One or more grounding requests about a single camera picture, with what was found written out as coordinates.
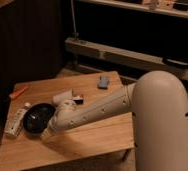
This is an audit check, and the white paper cup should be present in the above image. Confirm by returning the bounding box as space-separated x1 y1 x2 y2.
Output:
52 89 73 105

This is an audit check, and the white squeeze tube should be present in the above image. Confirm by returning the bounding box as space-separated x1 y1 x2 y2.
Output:
4 103 31 137

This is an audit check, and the small blue sponge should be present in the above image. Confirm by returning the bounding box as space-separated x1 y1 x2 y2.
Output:
98 76 110 89

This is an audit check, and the small red black box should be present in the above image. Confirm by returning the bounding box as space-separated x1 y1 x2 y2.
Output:
73 94 83 104

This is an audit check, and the orange marker pen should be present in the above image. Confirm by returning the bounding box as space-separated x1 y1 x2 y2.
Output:
9 86 29 100

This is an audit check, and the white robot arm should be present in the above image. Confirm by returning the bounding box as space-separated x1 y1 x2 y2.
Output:
41 71 188 171

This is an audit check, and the wooden low table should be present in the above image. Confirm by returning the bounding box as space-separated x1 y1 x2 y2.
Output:
0 71 133 171

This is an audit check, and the black case handle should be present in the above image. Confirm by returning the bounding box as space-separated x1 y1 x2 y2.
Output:
162 58 188 69

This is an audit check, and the white wall shelf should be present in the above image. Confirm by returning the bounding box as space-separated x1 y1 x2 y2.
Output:
77 0 188 19

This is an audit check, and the black ceramic bowl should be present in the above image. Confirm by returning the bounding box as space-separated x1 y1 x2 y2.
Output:
23 103 56 134

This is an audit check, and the metal vertical pole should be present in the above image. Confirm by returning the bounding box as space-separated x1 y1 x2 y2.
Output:
70 0 79 41

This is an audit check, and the long grey case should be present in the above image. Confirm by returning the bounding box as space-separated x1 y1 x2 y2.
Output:
65 37 188 81

